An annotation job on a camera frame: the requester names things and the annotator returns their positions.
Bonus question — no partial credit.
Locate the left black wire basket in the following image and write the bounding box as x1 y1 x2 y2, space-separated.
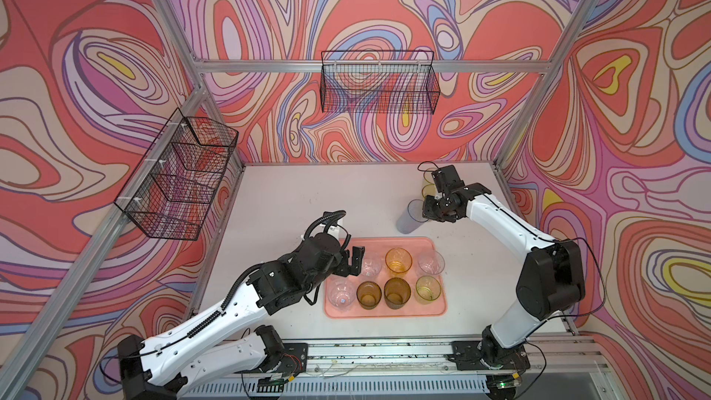
114 109 239 241

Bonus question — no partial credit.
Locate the black wire basket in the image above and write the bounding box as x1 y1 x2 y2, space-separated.
320 48 441 115
114 109 239 241

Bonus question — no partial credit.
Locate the pink plastic tray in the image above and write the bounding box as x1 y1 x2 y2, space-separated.
321 237 447 320

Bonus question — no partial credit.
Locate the back black wire basket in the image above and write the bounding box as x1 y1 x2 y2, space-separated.
320 48 441 115

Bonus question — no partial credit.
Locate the clear glass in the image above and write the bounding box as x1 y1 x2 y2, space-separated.
418 250 445 276
360 256 383 281
327 278 357 311

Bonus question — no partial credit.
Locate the amber glass row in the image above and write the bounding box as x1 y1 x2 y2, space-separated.
385 247 413 276

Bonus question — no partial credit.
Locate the brown glass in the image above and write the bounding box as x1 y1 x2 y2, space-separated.
357 281 383 310

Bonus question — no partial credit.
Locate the olive glass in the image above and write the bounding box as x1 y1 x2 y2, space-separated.
383 278 411 310

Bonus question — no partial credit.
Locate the light green glass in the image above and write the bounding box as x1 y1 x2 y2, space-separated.
415 275 443 303

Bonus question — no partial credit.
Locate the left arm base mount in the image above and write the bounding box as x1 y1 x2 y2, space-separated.
243 342 308 378

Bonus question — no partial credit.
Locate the aluminium front rail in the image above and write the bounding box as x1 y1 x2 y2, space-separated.
177 335 624 399

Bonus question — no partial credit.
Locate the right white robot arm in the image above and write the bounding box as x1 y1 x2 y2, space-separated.
422 165 586 370

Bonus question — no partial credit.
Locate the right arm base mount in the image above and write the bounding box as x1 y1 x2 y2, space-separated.
445 340 531 372

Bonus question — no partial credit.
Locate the blue tinted glass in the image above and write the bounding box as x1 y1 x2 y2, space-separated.
395 199 429 234

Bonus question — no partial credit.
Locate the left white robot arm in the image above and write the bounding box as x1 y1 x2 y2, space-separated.
118 233 366 399

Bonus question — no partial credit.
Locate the yellow green glass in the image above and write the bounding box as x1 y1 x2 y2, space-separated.
421 183 437 198

